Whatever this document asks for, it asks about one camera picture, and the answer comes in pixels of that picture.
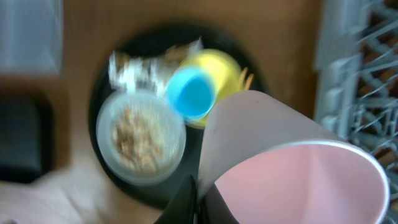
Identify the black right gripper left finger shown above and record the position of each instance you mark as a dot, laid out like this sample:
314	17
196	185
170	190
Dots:
181	208

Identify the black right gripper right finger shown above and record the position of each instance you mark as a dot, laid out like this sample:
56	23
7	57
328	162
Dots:
214	210

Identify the pink cup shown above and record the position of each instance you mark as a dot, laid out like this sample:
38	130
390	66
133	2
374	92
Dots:
272	164

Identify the light blue cup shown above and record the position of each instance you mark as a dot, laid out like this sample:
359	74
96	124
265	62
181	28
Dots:
191	92

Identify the wooden chopstick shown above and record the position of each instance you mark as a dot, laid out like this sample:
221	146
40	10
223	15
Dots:
242	78
248	81

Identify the yellow bowl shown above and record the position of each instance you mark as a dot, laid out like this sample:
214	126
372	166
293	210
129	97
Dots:
222	68

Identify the grey dishwasher rack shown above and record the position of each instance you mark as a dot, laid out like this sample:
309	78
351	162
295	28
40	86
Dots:
356	60

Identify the grey plate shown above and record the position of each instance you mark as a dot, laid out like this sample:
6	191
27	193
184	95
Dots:
172	132

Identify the crumpled white tissue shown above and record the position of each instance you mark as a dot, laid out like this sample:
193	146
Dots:
128	73

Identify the black rectangular tray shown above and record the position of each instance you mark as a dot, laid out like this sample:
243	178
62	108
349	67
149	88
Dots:
27	138

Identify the clear plastic bin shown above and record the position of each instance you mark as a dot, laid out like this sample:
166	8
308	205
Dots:
31	36

